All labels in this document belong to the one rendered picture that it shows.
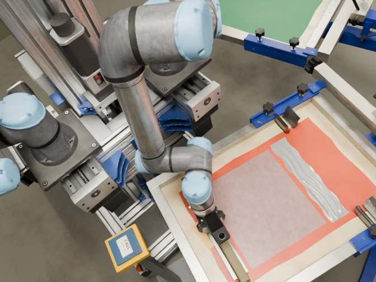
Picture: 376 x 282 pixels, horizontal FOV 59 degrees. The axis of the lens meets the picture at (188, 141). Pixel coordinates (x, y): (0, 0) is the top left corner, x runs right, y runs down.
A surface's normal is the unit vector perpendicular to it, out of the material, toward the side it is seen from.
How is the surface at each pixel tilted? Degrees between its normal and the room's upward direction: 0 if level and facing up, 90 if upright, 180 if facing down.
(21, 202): 0
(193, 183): 0
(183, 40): 63
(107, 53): 67
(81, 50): 90
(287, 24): 0
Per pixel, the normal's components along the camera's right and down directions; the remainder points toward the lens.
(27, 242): -0.18, -0.49
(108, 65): -0.45, 0.67
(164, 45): -0.11, 0.62
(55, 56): 0.64, 0.60
